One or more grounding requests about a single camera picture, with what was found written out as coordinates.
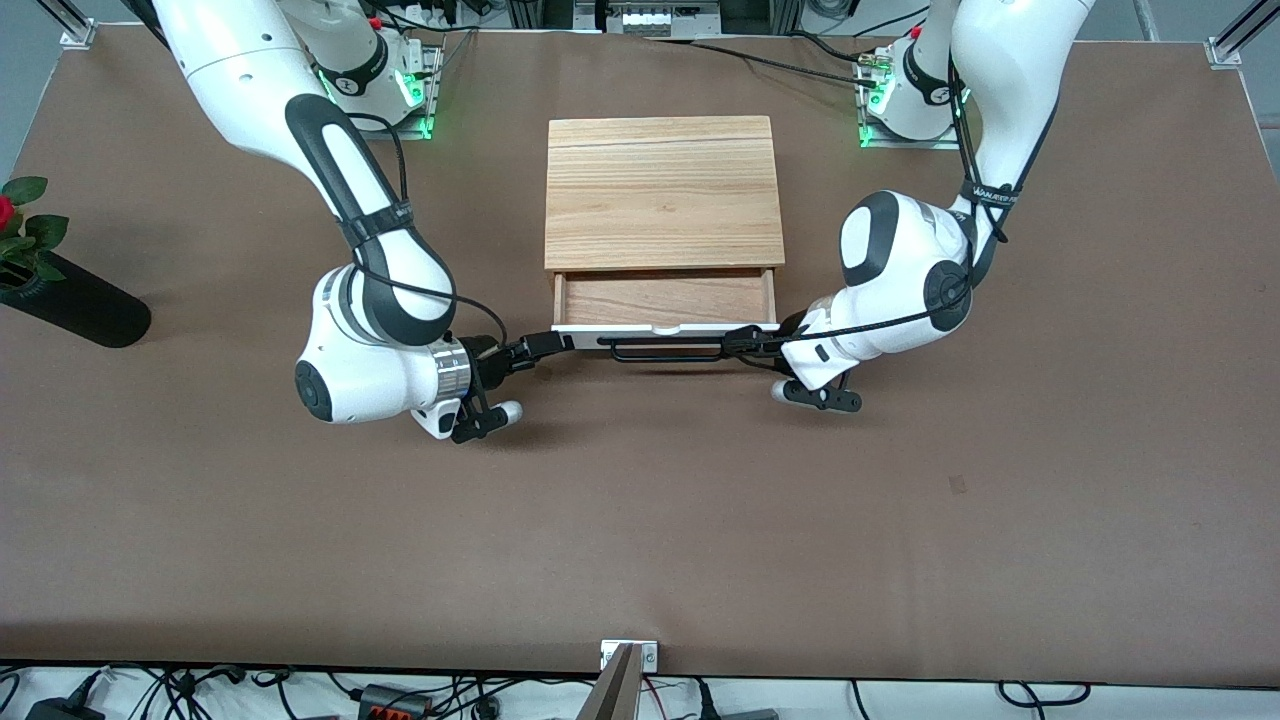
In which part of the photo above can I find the white drawer with black handle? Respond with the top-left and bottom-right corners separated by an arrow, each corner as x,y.
551,268 -> 781,364

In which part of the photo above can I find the light wooden drawer cabinet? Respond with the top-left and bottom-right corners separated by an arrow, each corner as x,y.
544,116 -> 788,291

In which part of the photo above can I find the white power strip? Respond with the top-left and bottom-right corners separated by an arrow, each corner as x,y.
600,0 -> 723,37

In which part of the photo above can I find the orange and black device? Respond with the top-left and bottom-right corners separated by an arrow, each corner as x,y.
355,685 -> 431,720

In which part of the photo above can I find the black vase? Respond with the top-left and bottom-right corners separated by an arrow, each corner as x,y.
0,250 -> 153,349

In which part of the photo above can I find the red rose with green leaves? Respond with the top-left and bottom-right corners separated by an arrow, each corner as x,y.
0,177 -> 70,289

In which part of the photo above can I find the black power adapter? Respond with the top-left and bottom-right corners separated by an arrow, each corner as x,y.
25,697 -> 106,720

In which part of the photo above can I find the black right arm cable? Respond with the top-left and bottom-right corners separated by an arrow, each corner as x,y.
345,112 -> 509,351

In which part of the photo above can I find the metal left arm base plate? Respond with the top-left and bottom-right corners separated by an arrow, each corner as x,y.
857,50 -> 965,151

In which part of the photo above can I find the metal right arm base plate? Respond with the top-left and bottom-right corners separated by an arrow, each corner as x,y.
395,45 -> 443,142

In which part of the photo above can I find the thick black table cable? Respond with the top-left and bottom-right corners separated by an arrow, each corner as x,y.
648,36 -> 886,89

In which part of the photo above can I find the small metal edge bracket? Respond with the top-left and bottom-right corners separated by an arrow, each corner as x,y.
600,640 -> 659,673

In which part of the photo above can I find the grey camera mount pole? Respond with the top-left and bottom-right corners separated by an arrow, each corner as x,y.
578,643 -> 641,720

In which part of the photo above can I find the black looped floor cable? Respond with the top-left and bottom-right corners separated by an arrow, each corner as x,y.
997,680 -> 1093,708

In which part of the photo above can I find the aluminium corner post bracket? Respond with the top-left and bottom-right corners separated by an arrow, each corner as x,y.
1207,0 -> 1280,71
58,0 -> 99,50

